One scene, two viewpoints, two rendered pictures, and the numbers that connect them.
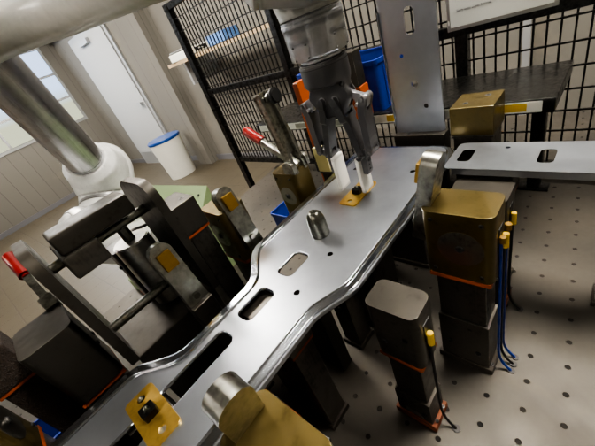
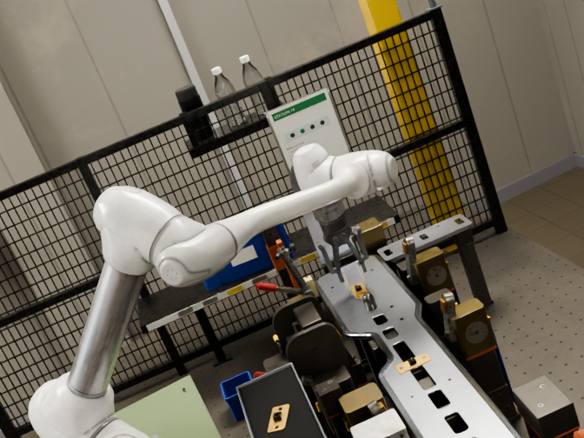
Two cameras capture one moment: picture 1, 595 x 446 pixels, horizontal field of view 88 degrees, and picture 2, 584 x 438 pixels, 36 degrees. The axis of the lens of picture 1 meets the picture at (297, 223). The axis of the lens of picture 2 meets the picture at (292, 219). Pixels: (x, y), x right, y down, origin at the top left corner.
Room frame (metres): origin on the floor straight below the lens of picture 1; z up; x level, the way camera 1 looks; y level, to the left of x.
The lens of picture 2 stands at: (-0.65, 1.88, 2.18)
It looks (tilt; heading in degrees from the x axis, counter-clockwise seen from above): 21 degrees down; 303
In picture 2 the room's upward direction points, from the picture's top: 22 degrees counter-clockwise
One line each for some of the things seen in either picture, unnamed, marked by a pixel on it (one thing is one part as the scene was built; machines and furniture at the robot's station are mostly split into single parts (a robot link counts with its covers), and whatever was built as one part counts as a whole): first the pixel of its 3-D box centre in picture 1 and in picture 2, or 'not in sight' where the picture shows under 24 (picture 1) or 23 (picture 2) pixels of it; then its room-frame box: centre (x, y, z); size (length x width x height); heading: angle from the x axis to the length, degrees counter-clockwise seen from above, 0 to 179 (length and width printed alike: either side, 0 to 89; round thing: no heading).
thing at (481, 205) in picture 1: (476, 293); (447, 304); (0.31, -0.22, 0.87); 0.12 x 0.07 x 0.35; 37
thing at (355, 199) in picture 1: (357, 190); (358, 288); (0.51, -0.13, 1.01); 0.08 x 0.04 x 0.01; 127
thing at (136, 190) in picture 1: (170, 316); (332, 396); (0.45, 0.29, 0.94); 0.18 x 0.13 x 0.49; 127
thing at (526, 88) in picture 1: (374, 105); (266, 262); (0.94, -0.35, 1.01); 0.90 x 0.22 x 0.03; 37
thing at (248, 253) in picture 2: (352, 81); (242, 248); (0.98, -0.32, 1.09); 0.30 x 0.17 x 0.13; 31
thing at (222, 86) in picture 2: not in sight; (227, 96); (0.98, -0.58, 1.53); 0.07 x 0.07 x 0.20
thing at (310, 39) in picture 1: (315, 36); (327, 207); (0.51, -0.13, 1.28); 0.09 x 0.09 x 0.06
